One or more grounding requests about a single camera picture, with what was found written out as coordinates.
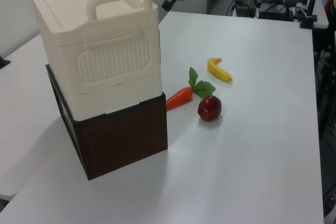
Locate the black metal frame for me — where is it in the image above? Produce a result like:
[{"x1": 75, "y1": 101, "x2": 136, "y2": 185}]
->
[{"x1": 313, "y1": 24, "x2": 336, "y2": 141}]

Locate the white emergency stop box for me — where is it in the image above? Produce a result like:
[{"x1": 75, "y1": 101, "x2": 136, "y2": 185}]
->
[{"x1": 296, "y1": 0, "x2": 311, "y2": 15}]

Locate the black electronics box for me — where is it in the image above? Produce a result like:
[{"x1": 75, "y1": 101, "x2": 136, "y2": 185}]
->
[{"x1": 258, "y1": 0, "x2": 294, "y2": 22}]

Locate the cream plastic basket with handles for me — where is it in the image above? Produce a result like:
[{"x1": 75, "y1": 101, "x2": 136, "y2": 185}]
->
[{"x1": 28, "y1": 0, "x2": 161, "y2": 122}]

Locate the yellow toy banana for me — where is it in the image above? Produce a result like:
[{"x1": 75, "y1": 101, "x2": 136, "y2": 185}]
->
[{"x1": 207, "y1": 57, "x2": 234, "y2": 82}]

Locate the dark brown wooden box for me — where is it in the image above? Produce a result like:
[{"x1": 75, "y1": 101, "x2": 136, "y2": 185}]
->
[{"x1": 45, "y1": 63, "x2": 169, "y2": 182}]

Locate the dark red toy apple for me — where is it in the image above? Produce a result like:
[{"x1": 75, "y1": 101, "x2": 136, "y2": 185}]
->
[{"x1": 197, "y1": 95, "x2": 223, "y2": 122}]

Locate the orange toy carrot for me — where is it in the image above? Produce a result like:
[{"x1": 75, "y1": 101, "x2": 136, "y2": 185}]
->
[{"x1": 165, "y1": 66, "x2": 216, "y2": 111}]

